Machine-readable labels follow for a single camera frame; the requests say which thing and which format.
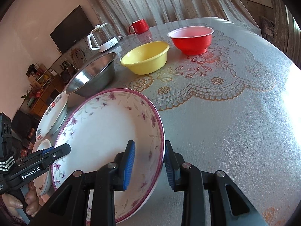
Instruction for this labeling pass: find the white rose garden plate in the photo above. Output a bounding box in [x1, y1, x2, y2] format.
[32, 139, 56, 196]

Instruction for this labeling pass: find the white glass electric kettle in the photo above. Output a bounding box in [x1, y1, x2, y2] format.
[87, 23, 118, 53]

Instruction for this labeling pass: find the purple floral rim plate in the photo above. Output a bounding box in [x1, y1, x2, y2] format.
[52, 88, 165, 223]

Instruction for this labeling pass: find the window side curtain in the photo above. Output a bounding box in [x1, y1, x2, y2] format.
[271, 0, 301, 68]

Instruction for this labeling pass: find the person's left hand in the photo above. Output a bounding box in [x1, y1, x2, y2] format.
[5, 180, 43, 219]

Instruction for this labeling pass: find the wooden shelf with items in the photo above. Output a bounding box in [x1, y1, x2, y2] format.
[26, 64, 54, 89]

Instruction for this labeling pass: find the dragon double-happiness plate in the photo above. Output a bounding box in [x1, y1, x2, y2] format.
[35, 91, 69, 142]

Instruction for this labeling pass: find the beige lace curtain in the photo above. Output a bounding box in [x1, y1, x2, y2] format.
[88, 0, 261, 36]

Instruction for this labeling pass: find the yellow plastic bowl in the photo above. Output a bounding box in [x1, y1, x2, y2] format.
[120, 41, 170, 75]

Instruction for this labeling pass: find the red ceramic mug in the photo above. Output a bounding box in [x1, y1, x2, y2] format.
[128, 19, 149, 35]

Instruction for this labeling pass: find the orange wooden cabinet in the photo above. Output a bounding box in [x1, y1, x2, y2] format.
[29, 75, 65, 117]

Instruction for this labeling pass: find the black wall television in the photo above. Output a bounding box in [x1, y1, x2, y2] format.
[50, 5, 93, 54]

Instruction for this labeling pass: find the red plastic bowl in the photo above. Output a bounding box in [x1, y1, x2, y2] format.
[167, 26, 214, 56]

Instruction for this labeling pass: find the floral lace tablecloth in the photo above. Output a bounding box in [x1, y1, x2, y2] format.
[113, 31, 286, 112]

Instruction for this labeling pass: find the stainless steel bowl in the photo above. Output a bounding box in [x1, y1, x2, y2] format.
[66, 52, 117, 98]

